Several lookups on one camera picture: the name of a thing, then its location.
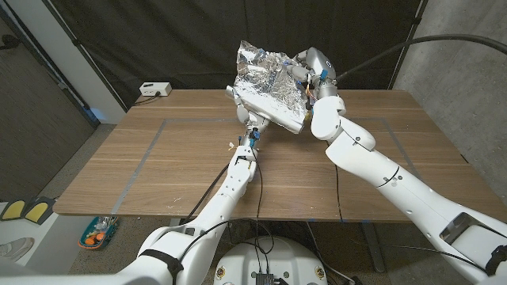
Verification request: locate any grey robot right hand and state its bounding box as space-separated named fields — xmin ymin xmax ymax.
xmin=285 ymin=46 xmax=338 ymax=100

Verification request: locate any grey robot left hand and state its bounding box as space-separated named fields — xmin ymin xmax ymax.
xmin=225 ymin=85 xmax=270 ymax=139

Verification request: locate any aluminum foil roll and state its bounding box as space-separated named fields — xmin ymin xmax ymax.
xmin=225 ymin=39 xmax=314 ymax=135

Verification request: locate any white power outlet box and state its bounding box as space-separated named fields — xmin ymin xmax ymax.
xmin=139 ymin=82 xmax=173 ymax=97

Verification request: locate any black backdrop stand pole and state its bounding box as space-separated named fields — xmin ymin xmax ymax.
xmin=387 ymin=0 xmax=429 ymax=90
xmin=41 ymin=0 xmax=128 ymax=112

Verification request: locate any black backdrop curtain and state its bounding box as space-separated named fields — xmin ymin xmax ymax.
xmin=41 ymin=0 xmax=429 ymax=110

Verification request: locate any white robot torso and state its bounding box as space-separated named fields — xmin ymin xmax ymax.
xmin=212 ymin=236 xmax=328 ymax=285

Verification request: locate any small black electronics box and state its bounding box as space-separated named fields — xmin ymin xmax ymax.
xmin=255 ymin=272 xmax=288 ymax=285

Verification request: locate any teal tray with small items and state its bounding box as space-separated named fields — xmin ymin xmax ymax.
xmin=78 ymin=215 xmax=120 ymax=250

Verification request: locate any white table leg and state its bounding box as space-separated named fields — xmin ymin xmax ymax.
xmin=360 ymin=222 xmax=387 ymax=274

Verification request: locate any white floor board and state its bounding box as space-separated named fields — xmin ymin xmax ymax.
xmin=0 ymin=201 xmax=94 ymax=274

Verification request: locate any yellow black foot pedal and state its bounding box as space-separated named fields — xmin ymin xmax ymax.
xmin=0 ymin=199 xmax=28 ymax=222
xmin=23 ymin=196 xmax=56 ymax=226

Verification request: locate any white sneaker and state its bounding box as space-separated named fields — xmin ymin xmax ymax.
xmin=0 ymin=236 xmax=36 ymax=262

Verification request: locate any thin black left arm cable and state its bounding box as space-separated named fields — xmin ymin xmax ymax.
xmin=176 ymin=148 xmax=276 ymax=274

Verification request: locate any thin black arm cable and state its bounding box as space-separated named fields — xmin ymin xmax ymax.
xmin=334 ymin=164 xmax=490 ymax=274
xmin=176 ymin=148 xmax=276 ymax=274

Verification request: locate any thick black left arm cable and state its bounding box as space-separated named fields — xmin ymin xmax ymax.
xmin=184 ymin=164 xmax=231 ymax=226

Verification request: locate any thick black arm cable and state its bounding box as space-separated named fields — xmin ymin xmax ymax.
xmin=184 ymin=164 xmax=231 ymax=226
xmin=336 ymin=33 xmax=507 ymax=82

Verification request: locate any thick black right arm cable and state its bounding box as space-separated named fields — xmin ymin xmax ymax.
xmin=336 ymin=33 xmax=507 ymax=82

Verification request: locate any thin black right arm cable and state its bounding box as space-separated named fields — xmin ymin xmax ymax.
xmin=334 ymin=164 xmax=490 ymax=274

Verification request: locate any white floor cable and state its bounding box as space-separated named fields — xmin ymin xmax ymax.
xmin=322 ymin=263 xmax=356 ymax=284

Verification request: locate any black door handle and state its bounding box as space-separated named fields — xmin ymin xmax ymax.
xmin=0 ymin=34 xmax=21 ymax=51

